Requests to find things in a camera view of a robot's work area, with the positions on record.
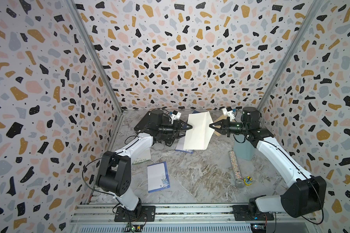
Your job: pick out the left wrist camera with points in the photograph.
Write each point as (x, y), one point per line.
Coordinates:
(175, 115)

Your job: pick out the aluminium right corner post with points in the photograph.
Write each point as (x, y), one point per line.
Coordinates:
(315, 6)

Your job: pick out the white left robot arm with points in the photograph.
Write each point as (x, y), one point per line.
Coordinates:
(114, 175)

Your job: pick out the yellow round tape measure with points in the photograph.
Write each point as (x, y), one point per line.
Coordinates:
(248, 180)

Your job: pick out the white letter paper green border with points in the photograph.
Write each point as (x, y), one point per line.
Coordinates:
(144, 157)

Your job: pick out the glitter filled clear tube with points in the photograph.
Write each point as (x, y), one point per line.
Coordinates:
(239, 179)

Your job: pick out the aluminium corner post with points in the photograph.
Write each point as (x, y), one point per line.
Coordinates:
(315, 6)
(71, 7)

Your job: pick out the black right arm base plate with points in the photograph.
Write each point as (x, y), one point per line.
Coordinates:
(248, 212)

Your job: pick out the aluminium left corner post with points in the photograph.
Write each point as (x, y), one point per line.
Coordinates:
(71, 7)

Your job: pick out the black hard case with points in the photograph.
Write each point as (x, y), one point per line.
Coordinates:
(141, 127)

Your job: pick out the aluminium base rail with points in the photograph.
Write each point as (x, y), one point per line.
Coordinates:
(184, 218)

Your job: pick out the white letter paper blue border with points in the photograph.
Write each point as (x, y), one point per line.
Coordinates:
(158, 177)

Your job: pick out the cream envelope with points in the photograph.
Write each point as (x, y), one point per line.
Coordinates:
(198, 137)

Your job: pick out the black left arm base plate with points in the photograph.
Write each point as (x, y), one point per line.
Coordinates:
(134, 213)

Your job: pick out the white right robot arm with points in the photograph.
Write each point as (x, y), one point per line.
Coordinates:
(305, 193)

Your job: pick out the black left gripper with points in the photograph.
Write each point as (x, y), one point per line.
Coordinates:
(176, 129)

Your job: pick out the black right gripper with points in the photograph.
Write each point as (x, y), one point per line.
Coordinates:
(224, 124)

